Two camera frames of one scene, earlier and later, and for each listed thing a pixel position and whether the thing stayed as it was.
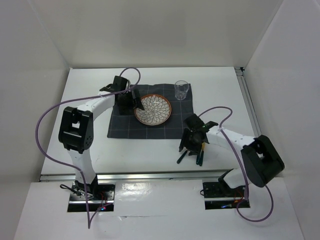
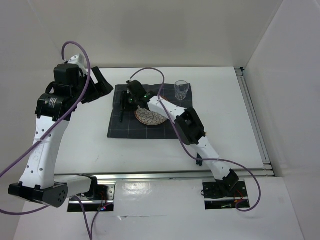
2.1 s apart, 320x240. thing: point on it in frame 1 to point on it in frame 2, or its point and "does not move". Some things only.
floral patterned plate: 157,110 does not move
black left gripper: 134,103 to 102,87
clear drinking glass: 181,88 does not move
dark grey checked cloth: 122,126 does not move
